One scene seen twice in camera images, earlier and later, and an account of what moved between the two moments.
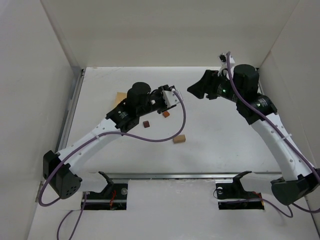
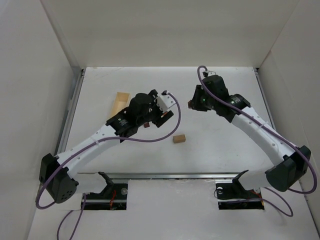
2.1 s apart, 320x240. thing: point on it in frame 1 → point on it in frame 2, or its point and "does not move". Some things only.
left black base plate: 113,197 does not move
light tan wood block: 181,138 does not move
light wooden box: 120,96 does not move
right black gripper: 210,84 → 196,99
